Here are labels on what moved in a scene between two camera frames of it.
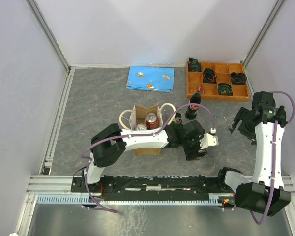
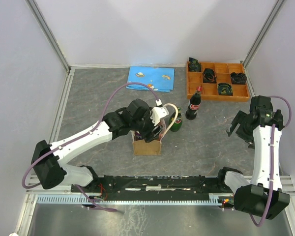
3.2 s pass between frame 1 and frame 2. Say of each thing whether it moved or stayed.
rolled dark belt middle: stayed
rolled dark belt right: stayed
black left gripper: moved
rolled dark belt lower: stayed
